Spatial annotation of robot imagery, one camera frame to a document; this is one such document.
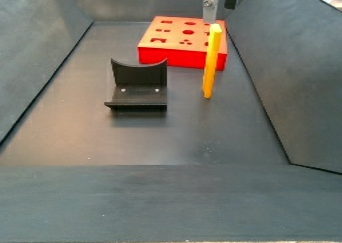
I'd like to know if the black curved fixture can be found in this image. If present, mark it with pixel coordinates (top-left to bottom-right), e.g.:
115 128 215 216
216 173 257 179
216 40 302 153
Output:
104 60 167 110

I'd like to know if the yellow square-circle peg object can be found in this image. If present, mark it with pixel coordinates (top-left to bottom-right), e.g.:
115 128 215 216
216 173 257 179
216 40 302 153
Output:
201 24 221 99

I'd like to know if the red shape-sorter block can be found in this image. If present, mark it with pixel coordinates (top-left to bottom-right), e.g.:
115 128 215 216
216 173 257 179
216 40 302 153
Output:
136 15 228 71

